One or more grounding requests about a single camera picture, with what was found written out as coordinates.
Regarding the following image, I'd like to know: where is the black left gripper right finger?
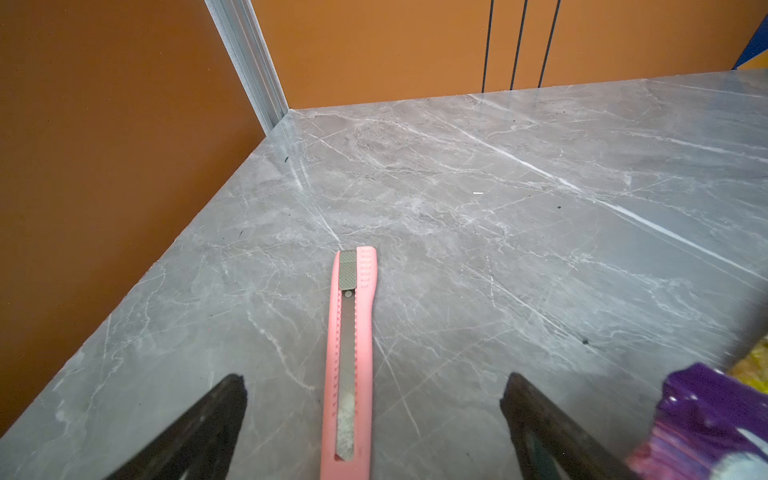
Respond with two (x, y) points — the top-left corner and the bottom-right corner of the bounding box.
(500, 372), (636, 480)

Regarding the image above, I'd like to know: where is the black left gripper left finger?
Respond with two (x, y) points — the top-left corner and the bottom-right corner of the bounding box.
(108, 374), (247, 479)

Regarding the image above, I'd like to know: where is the purple Fox's candy bag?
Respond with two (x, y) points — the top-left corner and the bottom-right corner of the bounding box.
(627, 363), (767, 479)

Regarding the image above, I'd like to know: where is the pink utility knife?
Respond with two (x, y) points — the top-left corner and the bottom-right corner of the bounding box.
(320, 246), (378, 479)

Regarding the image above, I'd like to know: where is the aluminium corner post left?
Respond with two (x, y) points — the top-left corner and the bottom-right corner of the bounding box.
(205, 0), (290, 135)

